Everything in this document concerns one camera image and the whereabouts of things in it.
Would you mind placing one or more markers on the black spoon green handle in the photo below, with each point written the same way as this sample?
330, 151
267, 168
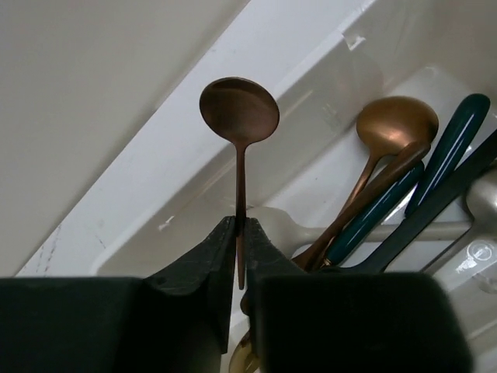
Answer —
358, 229

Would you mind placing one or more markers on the large copper spoon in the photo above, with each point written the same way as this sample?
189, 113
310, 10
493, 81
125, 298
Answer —
387, 126

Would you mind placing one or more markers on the white handled copper tip utensil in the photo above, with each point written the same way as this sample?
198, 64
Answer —
430, 208

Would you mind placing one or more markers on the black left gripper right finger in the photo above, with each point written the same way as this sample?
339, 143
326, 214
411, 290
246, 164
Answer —
393, 322

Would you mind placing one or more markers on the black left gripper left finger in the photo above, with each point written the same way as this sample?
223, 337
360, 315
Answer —
176, 320

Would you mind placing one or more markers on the small copper spoon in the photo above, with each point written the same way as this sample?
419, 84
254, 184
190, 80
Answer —
244, 113

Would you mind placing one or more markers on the silver metal spoon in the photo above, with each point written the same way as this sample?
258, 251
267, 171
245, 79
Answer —
481, 202

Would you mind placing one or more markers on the white far plastic container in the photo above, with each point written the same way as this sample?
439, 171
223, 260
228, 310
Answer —
323, 61

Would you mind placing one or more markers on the gold spoon green handle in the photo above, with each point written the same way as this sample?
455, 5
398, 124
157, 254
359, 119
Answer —
456, 137

